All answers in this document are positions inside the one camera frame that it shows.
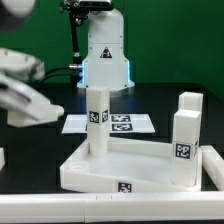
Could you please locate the white fence bar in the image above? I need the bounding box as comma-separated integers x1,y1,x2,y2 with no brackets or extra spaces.
201,145,224,191
0,191,224,224

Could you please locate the white marker sheet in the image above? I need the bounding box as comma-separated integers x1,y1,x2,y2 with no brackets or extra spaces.
62,114,155,134

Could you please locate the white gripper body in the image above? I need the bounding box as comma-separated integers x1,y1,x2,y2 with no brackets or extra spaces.
0,73,52,112

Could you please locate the black cable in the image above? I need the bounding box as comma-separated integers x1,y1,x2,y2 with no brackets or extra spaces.
34,65,83,84

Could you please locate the white obstacle wall left piece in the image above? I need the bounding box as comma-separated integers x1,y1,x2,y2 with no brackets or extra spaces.
0,148,5,171

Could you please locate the white right fence bar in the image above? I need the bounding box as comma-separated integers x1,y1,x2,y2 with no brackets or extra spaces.
201,145,224,191

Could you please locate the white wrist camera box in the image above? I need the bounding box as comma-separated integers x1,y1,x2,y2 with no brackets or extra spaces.
0,48,45,81

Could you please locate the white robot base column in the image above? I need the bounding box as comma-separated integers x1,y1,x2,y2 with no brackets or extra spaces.
77,9,135,92

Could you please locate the white front fence bar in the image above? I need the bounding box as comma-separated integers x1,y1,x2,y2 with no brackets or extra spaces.
0,191,224,224

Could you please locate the white desk tabletop tray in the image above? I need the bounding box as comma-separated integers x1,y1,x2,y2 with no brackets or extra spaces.
60,137,202,193

